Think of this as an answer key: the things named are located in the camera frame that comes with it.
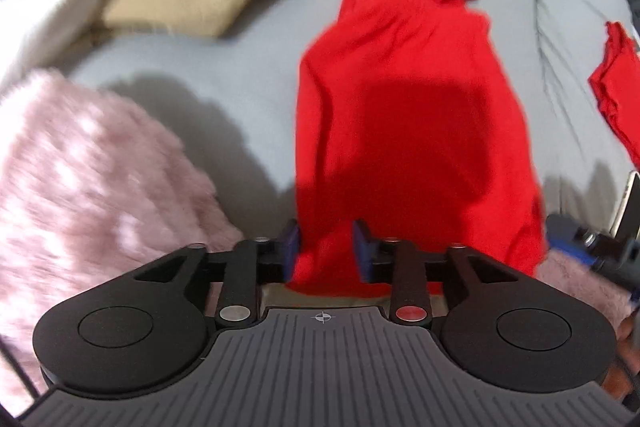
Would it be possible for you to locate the red sweater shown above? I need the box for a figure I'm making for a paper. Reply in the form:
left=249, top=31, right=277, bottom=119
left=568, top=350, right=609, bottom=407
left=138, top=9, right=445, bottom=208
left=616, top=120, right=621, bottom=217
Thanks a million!
left=290, top=0, right=546, bottom=297

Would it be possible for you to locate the grey sofa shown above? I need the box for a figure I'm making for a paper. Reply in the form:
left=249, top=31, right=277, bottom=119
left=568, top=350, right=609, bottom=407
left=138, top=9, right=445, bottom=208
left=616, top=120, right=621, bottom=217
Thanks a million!
left=48, top=0, right=632, bottom=236

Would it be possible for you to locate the pink fluffy sleeve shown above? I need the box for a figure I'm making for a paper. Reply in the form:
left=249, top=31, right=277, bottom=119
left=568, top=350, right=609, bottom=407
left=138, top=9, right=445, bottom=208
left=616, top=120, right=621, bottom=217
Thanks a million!
left=1, top=70, right=241, bottom=413

